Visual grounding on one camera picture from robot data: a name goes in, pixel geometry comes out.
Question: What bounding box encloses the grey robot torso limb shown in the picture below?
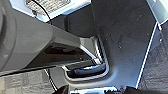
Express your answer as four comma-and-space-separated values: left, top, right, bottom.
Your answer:
0, 0, 102, 78

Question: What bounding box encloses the white box blue middle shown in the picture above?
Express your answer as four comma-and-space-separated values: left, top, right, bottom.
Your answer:
9, 0, 93, 22

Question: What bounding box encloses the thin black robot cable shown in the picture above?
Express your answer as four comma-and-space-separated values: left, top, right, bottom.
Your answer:
42, 67, 60, 93
30, 0, 52, 24

